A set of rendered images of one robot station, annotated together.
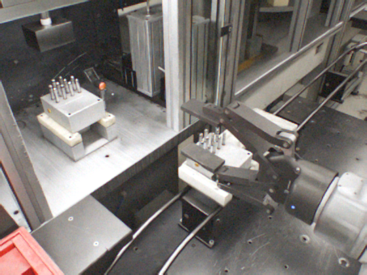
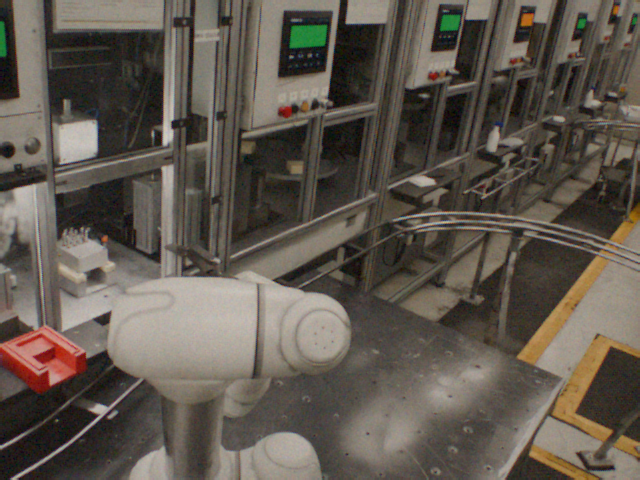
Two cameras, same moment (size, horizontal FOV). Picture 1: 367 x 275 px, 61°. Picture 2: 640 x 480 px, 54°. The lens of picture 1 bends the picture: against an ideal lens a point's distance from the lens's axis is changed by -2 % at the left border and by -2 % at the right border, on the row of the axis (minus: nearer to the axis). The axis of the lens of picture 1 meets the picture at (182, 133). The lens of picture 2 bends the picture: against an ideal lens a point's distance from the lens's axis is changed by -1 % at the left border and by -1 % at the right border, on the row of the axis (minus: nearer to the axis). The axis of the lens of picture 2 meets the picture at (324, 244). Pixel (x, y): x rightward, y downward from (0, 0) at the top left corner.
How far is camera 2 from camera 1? 1.15 m
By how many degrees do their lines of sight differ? 15
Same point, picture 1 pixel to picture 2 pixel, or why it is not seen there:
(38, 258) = (61, 340)
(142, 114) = (139, 268)
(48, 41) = (71, 199)
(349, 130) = (358, 305)
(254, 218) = not seen: hidden behind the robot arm
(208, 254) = not seen: hidden behind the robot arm
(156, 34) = (157, 198)
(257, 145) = (203, 266)
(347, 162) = not seen: hidden behind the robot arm
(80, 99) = (88, 247)
